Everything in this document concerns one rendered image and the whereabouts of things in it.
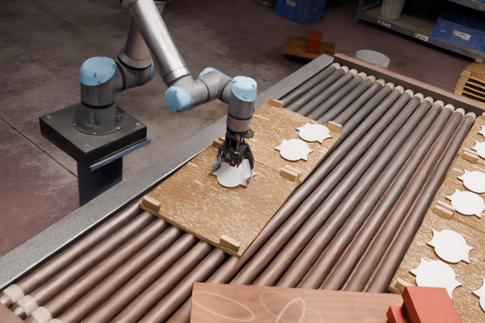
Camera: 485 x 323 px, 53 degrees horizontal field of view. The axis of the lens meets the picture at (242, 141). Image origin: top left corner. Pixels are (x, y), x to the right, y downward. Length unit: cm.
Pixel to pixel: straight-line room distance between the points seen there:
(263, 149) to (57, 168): 172
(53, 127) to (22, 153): 154
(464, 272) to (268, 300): 64
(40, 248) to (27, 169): 182
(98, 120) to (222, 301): 88
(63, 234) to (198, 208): 38
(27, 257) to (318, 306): 74
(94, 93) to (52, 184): 141
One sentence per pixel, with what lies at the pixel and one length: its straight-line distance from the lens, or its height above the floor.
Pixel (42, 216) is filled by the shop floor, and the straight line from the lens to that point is 285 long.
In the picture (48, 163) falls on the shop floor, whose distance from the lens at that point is 322.
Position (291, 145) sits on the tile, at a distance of 178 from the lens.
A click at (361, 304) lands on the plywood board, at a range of 118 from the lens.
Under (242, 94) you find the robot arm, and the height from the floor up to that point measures 127.
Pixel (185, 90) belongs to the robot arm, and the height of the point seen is 127.
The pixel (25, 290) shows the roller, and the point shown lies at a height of 91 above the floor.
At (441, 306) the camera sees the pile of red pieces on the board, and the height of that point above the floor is 133.
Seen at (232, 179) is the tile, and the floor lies 95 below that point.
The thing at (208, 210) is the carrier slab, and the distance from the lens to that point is 145.
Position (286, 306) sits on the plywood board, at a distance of 112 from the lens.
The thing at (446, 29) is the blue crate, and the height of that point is 27.
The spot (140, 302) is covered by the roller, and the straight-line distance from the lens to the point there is 124.
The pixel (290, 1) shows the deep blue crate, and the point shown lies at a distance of 601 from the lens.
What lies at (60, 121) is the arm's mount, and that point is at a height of 94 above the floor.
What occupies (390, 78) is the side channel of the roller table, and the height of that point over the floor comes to 94.
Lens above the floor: 191
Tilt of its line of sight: 33 degrees down
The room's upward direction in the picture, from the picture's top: 9 degrees clockwise
